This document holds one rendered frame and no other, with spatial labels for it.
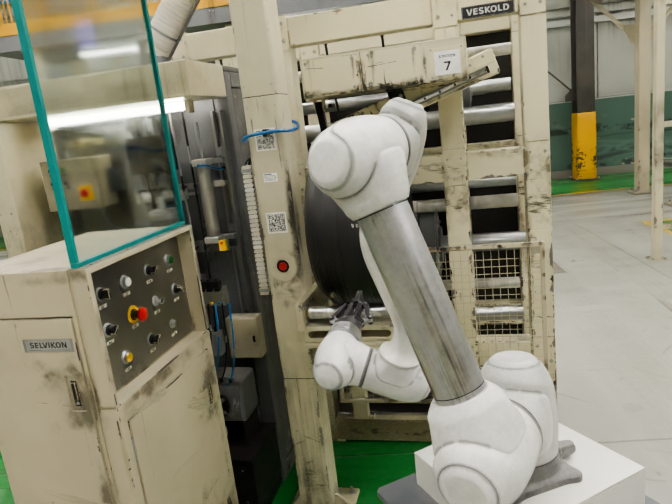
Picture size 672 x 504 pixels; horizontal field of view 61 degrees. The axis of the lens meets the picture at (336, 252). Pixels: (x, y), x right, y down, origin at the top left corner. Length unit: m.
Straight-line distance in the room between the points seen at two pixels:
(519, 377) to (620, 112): 10.91
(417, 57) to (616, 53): 10.03
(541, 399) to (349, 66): 1.40
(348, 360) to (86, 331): 0.65
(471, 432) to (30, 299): 1.11
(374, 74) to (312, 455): 1.46
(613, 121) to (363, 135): 11.06
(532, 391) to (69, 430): 1.17
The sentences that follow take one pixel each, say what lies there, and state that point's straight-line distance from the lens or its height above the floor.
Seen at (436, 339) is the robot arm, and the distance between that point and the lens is 1.04.
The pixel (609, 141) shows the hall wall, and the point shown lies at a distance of 11.96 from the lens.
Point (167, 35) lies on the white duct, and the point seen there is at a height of 1.94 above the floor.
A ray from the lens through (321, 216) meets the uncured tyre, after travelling 1.77.
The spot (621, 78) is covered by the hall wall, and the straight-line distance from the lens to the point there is 12.08.
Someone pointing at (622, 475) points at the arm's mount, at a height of 0.75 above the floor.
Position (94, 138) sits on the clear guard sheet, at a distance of 1.62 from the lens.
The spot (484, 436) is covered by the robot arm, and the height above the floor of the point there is 0.99.
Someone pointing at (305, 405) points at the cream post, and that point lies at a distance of 2.25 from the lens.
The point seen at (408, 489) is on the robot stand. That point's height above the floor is 0.65.
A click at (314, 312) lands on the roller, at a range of 1.99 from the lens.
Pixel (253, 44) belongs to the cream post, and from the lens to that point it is 2.02.
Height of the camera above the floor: 1.54
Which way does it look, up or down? 13 degrees down
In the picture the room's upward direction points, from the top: 7 degrees counter-clockwise
